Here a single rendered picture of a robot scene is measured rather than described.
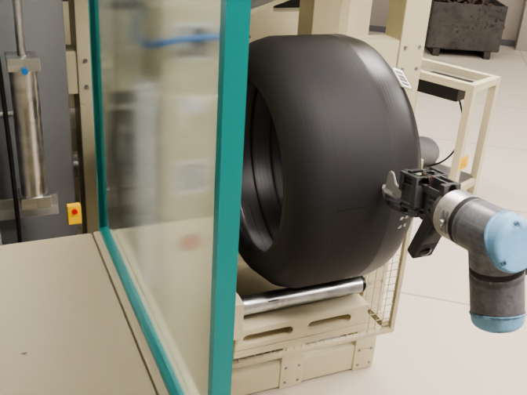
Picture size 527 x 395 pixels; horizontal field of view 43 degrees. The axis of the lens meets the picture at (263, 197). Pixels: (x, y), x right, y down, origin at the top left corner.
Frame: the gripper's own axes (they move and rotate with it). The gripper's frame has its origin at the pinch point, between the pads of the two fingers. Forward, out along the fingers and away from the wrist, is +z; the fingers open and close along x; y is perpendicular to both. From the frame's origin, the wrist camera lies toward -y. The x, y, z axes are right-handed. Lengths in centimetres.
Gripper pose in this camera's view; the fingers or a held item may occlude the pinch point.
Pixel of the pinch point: (387, 190)
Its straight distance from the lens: 140.9
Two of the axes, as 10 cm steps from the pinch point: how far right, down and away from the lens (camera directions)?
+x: -9.2, 1.2, -3.8
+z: -4.0, -3.0, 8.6
